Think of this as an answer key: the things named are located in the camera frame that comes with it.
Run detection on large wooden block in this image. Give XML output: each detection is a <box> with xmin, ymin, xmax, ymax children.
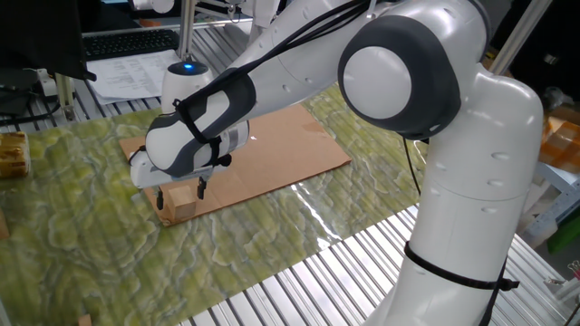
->
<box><xmin>167</xmin><ymin>184</ymin><xmax>198</xmax><ymax>223</ymax></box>

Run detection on white power adapter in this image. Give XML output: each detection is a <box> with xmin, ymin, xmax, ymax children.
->
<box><xmin>35</xmin><ymin>67</ymin><xmax>59</xmax><ymax>99</ymax></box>

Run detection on printed white paper sheets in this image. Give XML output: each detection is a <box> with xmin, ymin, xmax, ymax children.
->
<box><xmin>85</xmin><ymin>49</ymin><xmax>182</xmax><ymax>106</ymax></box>

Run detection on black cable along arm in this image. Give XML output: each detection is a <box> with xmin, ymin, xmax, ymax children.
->
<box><xmin>128</xmin><ymin>0</ymin><xmax>508</xmax><ymax>326</ymax></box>

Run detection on person in dark clothing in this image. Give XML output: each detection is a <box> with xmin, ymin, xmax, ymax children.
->
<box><xmin>493</xmin><ymin>0</ymin><xmax>580</xmax><ymax>105</ymax></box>

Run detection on horizontal aluminium rail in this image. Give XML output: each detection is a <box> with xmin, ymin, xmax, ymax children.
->
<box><xmin>81</xmin><ymin>17</ymin><xmax>255</xmax><ymax>38</ymax></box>

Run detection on black desk cables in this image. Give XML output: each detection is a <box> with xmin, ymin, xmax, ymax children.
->
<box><xmin>0</xmin><ymin>85</ymin><xmax>63</xmax><ymax>127</ymax></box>

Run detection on white blue metal shelf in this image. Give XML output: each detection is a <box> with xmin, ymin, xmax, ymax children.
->
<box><xmin>519</xmin><ymin>160</ymin><xmax>580</xmax><ymax>250</ymax></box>

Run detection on brown cardboard sheet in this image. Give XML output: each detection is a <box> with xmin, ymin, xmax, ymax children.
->
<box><xmin>119</xmin><ymin>102</ymin><xmax>353</xmax><ymax>227</ymax></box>

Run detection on yellow brown carton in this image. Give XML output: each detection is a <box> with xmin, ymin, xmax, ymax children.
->
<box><xmin>0</xmin><ymin>130</ymin><xmax>32</xmax><ymax>180</ymax></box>

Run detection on tall aluminium post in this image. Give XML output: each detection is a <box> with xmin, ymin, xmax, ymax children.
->
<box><xmin>177</xmin><ymin>0</ymin><xmax>197</xmax><ymax>63</ymax></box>

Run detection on black keyboard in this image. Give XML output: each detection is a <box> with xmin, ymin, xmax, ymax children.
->
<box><xmin>82</xmin><ymin>29</ymin><xmax>181</xmax><ymax>62</ymax></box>

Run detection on diagonal aluminium profile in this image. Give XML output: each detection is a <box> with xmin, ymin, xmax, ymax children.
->
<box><xmin>488</xmin><ymin>0</ymin><xmax>555</xmax><ymax>77</ymax></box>

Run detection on short aluminium post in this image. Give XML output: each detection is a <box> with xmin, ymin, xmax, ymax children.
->
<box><xmin>53</xmin><ymin>73</ymin><xmax>77</xmax><ymax>122</ymax></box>

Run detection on black monitor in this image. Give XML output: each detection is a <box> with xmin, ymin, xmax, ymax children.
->
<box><xmin>0</xmin><ymin>0</ymin><xmax>97</xmax><ymax>82</ymax></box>

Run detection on orange checked box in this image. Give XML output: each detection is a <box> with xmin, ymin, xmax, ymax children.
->
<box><xmin>537</xmin><ymin>106</ymin><xmax>580</xmax><ymax>176</ymax></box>

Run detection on black strap around arm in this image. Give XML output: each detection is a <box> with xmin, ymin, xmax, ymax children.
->
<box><xmin>402</xmin><ymin>241</ymin><xmax>521</xmax><ymax>292</ymax></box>

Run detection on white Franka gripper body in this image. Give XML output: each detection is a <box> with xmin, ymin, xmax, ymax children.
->
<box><xmin>130</xmin><ymin>147</ymin><xmax>214</xmax><ymax>190</ymax></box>

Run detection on green marble pattern mat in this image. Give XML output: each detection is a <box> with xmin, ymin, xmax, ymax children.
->
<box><xmin>0</xmin><ymin>83</ymin><xmax>430</xmax><ymax>326</ymax></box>

